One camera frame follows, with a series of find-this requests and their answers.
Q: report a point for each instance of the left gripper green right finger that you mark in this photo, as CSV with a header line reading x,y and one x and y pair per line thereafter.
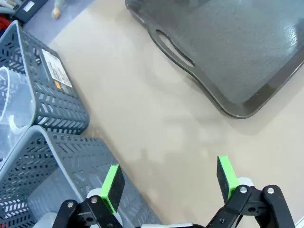
x,y
223,178

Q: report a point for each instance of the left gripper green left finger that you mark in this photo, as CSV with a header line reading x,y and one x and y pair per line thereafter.
x,y
114,187

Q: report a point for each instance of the grey plastic lattice basket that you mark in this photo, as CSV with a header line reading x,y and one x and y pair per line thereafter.
x,y
83,154

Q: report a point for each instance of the grey basket with label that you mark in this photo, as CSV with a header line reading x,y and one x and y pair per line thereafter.
x,y
59,104

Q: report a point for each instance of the clear plastic measuring cup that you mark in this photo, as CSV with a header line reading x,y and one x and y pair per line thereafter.
x,y
19,99

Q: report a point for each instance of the dark brown serving tray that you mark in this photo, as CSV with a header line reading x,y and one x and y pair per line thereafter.
x,y
237,47

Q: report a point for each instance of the mannequin lying on floor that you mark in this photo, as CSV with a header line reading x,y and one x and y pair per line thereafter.
x,y
55,13

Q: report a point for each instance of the black storage bin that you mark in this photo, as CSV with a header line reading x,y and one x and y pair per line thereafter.
x,y
28,12

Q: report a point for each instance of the red fabric bundle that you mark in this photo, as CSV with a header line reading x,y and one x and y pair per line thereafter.
x,y
4,22

